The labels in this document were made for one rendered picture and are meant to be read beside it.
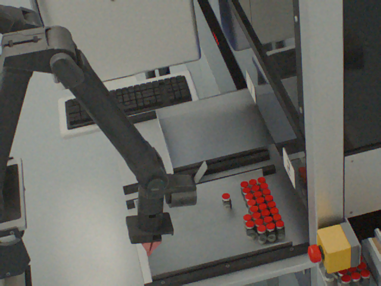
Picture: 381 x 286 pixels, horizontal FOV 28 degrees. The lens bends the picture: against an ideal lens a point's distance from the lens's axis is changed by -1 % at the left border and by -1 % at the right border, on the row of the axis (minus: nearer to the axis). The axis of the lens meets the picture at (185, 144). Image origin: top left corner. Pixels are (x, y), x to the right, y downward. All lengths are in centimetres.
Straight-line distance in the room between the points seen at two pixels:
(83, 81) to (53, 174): 211
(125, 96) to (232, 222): 71
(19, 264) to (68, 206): 146
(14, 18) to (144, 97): 72
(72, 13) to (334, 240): 118
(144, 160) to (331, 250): 44
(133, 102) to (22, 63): 108
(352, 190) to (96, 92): 59
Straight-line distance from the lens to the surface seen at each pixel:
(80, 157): 356
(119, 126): 151
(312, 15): 136
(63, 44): 138
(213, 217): 194
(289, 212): 193
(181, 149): 214
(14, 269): 192
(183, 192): 168
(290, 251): 182
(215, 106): 226
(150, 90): 245
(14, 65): 138
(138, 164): 158
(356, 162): 162
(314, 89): 146
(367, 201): 172
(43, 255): 319
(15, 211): 186
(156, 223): 172
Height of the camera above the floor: 229
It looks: 41 degrees down
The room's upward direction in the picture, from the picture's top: 10 degrees counter-clockwise
